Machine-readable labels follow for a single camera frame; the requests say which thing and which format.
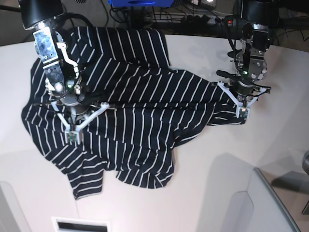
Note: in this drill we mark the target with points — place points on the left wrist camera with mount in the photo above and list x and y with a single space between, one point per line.
243 102

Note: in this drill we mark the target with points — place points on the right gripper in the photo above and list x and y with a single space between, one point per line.
77 110

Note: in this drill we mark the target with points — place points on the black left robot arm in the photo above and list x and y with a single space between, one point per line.
250 64

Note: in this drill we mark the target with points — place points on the navy white striped t-shirt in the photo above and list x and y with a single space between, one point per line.
156 109

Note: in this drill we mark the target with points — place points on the white power strip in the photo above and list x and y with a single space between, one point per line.
174 19

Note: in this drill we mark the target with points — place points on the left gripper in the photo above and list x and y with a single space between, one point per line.
242 87

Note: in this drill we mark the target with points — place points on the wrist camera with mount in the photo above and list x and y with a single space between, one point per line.
73 133
243 102

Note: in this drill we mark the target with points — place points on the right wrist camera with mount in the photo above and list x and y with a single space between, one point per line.
73 133

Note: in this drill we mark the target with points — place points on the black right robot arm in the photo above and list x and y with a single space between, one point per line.
63 74

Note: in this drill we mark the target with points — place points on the blue box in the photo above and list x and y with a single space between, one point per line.
133 3

